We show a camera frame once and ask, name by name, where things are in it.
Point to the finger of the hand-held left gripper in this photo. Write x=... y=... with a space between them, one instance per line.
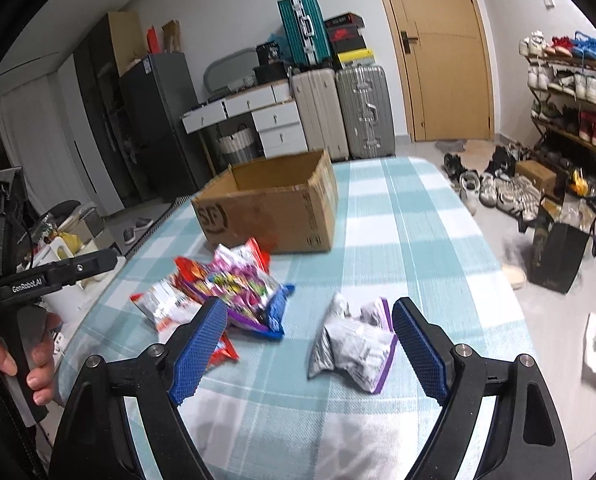
x=78 y=266
x=5 y=220

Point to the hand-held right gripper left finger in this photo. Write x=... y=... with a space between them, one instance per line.
x=200 y=345

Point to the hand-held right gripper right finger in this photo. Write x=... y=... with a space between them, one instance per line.
x=420 y=345

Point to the silver snack bag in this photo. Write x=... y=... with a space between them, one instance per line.
x=170 y=305

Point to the silver purple snack packet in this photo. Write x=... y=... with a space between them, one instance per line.
x=375 y=312
x=350 y=350

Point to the red snack packet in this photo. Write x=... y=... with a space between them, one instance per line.
x=190 y=275

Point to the pink purple snack packet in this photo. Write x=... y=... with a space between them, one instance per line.
x=243 y=285

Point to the brown cardboard box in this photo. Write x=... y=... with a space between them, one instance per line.
x=273 y=215

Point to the person's left hand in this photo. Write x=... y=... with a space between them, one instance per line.
x=43 y=360

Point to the white plastic container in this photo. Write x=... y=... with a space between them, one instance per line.
x=63 y=300

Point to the pair of grey slippers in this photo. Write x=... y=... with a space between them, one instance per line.
x=137 y=229

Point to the dark tall cabinet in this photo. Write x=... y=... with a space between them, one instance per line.
x=98 y=110

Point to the black paper bag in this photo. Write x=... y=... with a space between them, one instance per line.
x=560 y=260

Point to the dark refrigerator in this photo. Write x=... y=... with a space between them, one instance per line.
x=163 y=120

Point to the heap of loose shoes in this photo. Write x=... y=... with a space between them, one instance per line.
x=498 y=190

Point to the woven laundry basket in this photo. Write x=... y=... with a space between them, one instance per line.
x=237 y=146

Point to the grey door mat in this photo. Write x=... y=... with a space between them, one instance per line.
x=452 y=145

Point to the small cardboard box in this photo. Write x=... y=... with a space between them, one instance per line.
x=535 y=175

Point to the white drawer desk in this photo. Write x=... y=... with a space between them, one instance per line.
x=278 y=120

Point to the arched mirror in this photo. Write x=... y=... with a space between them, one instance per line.
x=213 y=67

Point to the silver suitcase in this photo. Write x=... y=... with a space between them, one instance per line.
x=365 y=105

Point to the beige suitcase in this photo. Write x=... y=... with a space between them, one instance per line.
x=318 y=110

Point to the wooden shoe rack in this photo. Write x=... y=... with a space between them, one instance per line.
x=580 y=136

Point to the wooden door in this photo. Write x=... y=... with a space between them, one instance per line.
x=443 y=75

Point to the black storage box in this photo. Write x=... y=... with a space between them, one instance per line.
x=270 y=62

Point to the yellow black shoe box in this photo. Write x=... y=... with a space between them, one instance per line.
x=355 y=57

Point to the rows of racked shoes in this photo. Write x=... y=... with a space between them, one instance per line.
x=583 y=85

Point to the black shoe box red logo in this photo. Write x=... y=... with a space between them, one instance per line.
x=347 y=39

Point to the teal suitcase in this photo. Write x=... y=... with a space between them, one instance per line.
x=303 y=30

